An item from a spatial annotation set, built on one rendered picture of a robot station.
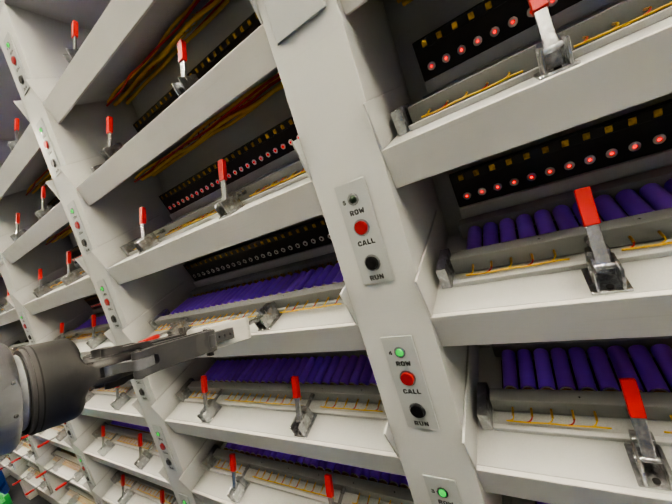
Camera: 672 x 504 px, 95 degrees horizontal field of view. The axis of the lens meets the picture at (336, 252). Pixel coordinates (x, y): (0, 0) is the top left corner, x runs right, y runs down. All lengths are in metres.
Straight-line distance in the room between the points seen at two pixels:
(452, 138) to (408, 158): 0.05
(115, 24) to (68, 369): 0.55
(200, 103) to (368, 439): 0.55
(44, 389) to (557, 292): 0.45
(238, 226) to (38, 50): 0.69
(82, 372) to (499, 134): 0.43
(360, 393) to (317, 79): 0.46
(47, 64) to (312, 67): 0.75
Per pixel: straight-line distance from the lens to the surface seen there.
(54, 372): 0.36
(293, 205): 0.42
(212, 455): 1.00
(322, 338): 0.45
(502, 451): 0.48
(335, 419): 0.58
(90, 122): 1.00
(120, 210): 0.93
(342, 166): 0.37
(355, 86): 0.37
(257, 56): 0.47
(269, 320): 0.52
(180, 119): 0.58
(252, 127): 0.73
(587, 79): 0.34
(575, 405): 0.48
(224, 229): 0.52
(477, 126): 0.33
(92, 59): 0.79
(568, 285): 0.37
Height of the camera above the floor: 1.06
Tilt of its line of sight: 5 degrees down
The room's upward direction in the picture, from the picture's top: 17 degrees counter-clockwise
